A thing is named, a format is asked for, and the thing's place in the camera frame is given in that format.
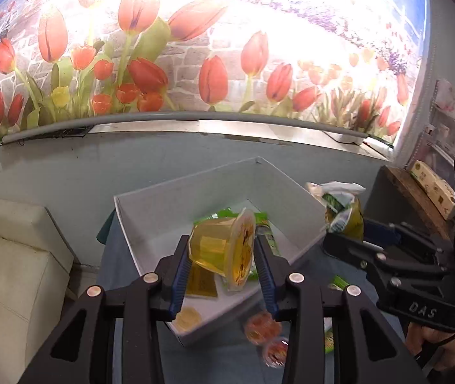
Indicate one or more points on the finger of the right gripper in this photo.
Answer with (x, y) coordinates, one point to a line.
(347, 250)
(378, 233)

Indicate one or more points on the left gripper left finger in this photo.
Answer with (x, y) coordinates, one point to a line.
(80, 349)

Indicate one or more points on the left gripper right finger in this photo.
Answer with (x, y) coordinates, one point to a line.
(366, 349)

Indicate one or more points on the green snack bag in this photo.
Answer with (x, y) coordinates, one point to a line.
(343, 211)

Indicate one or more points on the pink jelly cup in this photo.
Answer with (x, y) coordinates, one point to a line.
(261, 328)

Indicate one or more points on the yellow jelly cup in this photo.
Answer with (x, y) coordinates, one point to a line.
(223, 247)

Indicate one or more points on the right hand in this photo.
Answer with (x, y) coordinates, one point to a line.
(417, 336)

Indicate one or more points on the wooden side shelf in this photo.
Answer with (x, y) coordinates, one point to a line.
(419, 201)

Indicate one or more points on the beige carton box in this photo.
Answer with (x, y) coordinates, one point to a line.
(440, 193)

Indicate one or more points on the white storage box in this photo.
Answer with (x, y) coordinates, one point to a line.
(154, 218)

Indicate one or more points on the red jelly cup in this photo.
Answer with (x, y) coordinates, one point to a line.
(275, 351)

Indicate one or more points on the cream leather sofa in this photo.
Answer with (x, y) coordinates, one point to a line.
(35, 264)

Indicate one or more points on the blue tablecloth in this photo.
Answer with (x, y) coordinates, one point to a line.
(226, 356)

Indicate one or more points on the tulip window blind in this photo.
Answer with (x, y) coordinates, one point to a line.
(349, 64)

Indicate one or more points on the wire storage rack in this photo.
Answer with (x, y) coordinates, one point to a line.
(436, 143)

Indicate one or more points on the grey blind bottom rail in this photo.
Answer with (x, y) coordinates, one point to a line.
(78, 126)

